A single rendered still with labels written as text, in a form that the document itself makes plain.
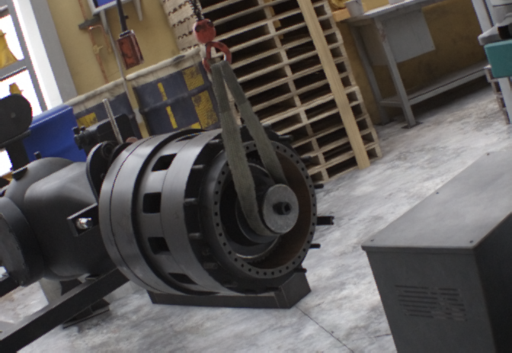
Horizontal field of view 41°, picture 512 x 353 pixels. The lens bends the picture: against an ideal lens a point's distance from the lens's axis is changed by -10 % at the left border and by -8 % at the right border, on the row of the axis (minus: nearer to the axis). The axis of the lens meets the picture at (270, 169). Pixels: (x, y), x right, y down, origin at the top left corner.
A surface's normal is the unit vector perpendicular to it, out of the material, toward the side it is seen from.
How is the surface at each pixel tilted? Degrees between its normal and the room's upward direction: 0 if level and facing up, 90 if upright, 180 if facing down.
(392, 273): 90
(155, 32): 90
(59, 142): 90
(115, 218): 69
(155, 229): 78
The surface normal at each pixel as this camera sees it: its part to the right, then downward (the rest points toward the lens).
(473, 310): -0.73, 0.39
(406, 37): 0.29, 0.10
